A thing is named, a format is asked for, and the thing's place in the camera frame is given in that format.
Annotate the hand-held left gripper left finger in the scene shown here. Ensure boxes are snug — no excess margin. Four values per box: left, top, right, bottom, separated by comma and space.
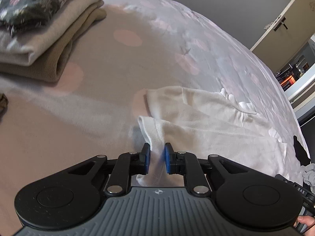
68, 143, 151, 197

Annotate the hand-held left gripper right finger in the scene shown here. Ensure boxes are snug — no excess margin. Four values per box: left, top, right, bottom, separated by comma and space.
164, 143, 248, 197

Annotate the white long-sleeve shirt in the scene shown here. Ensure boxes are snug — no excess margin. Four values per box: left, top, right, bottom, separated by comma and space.
136, 86, 288, 187

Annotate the person's right hand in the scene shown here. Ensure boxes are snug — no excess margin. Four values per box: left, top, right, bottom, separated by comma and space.
297, 215, 315, 234

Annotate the grey garment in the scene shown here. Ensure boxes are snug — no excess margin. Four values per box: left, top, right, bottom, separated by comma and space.
300, 163, 315, 188

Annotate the black garment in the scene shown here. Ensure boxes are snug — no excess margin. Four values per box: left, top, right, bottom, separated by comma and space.
293, 136, 311, 166

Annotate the black wardrobe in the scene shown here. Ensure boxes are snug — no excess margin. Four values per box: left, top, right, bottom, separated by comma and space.
301, 114, 315, 164

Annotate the bed with pink-dotted sheet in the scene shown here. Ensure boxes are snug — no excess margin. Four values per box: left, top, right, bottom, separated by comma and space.
0, 0, 307, 236

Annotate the orange chair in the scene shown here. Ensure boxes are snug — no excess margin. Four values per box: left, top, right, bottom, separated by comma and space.
281, 75, 296, 89

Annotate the tan folded garment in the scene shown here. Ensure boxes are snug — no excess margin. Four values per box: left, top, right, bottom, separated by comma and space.
0, 0, 108, 83

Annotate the beige door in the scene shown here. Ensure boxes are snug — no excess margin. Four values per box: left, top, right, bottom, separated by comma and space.
250, 0, 315, 73

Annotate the brown cloth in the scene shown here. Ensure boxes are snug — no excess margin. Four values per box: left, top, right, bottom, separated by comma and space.
0, 93, 9, 112

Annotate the light beige folded garment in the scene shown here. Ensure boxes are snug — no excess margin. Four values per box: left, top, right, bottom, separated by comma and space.
0, 0, 107, 67

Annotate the dark floral folded garment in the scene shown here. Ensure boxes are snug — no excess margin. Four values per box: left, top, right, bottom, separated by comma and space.
0, 0, 99, 38

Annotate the dark door handle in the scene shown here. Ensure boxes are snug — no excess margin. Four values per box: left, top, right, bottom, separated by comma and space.
273, 16, 288, 31

